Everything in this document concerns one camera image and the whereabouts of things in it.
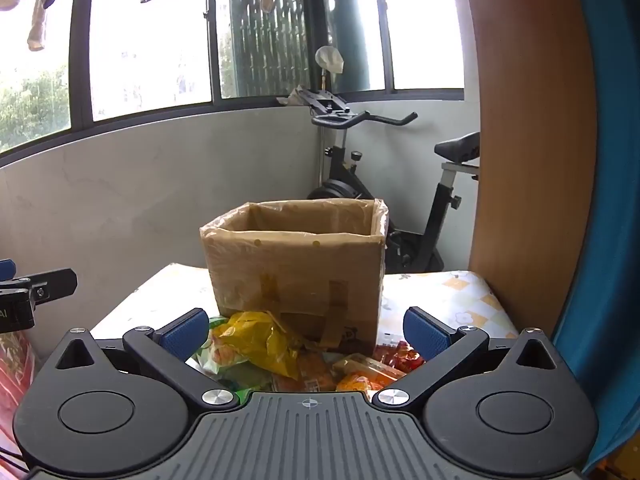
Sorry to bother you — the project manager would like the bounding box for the floral checked tablecloth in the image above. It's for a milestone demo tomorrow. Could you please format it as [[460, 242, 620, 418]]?
[[90, 262, 521, 361]]

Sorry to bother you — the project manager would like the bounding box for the cardboard box with plastic liner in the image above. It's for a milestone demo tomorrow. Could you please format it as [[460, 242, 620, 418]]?
[[199, 198, 389, 356]]

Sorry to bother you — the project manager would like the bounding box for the blue curtain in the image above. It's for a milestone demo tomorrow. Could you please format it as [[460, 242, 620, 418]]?
[[550, 0, 640, 476]]

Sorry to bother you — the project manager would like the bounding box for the yellow snack bag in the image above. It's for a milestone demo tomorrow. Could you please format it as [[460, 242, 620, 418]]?
[[212, 311, 301, 380]]

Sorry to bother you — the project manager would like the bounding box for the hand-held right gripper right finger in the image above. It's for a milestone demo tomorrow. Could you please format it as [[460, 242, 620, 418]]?
[[372, 305, 576, 407]]

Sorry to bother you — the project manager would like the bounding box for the clear-wrapped orange snack packet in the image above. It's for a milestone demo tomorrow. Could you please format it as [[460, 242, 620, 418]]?
[[334, 354, 408, 395]]

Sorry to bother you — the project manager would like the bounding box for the red snack packet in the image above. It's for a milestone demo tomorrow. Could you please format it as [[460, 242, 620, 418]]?
[[372, 341, 427, 375]]

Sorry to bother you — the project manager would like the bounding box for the green snack packet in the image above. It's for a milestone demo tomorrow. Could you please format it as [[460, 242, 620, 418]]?
[[192, 316, 266, 392]]

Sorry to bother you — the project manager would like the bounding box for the wooden panel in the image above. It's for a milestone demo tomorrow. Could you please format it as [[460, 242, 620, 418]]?
[[467, 0, 599, 346]]

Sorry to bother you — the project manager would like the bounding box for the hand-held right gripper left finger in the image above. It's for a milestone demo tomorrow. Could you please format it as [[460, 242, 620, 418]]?
[[52, 308, 240, 408]]

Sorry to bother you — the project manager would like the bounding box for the metal lattice grille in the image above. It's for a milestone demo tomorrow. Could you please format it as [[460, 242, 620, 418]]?
[[227, 0, 312, 99]]

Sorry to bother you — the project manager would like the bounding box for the beige rag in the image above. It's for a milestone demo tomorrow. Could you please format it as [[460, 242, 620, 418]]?
[[276, 85, 313, 108]]

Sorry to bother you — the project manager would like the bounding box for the black exercise bike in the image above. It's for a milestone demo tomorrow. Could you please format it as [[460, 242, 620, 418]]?
[[292, 87, 481, 275]]

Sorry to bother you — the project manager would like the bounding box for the beige hanging garment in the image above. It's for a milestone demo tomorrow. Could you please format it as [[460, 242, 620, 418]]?
[[0, 0, 65, 52]]

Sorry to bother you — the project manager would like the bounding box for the red patterned plastic bag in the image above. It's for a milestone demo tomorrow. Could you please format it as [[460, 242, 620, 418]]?
[[0, 329, 43, 466]]

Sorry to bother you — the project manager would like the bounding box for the dark window frame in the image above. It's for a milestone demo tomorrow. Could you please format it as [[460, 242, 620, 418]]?
[[0, 0, 468, 168]]

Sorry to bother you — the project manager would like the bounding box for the metal pole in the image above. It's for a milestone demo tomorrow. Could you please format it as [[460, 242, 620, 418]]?
[[318, 72, 333, 186]]

